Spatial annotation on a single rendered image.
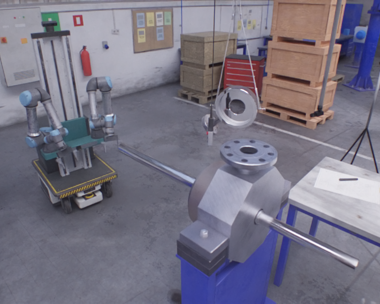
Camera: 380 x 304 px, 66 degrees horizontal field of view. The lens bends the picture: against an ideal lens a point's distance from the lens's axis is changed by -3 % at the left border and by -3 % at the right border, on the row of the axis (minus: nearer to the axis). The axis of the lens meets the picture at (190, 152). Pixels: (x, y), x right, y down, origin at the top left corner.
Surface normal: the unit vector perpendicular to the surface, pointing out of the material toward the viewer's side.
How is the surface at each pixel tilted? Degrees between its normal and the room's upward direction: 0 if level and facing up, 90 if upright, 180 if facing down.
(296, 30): 90
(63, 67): 90
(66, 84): 90
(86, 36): 90
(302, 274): 0
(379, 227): 0
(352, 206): 0
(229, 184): 45
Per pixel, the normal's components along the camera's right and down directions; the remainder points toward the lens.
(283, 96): -0.73, 0.32
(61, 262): 0.00, -0.89
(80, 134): 0.64, 0.36
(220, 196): -0.48, -0.39
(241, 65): -0.42, 0.42
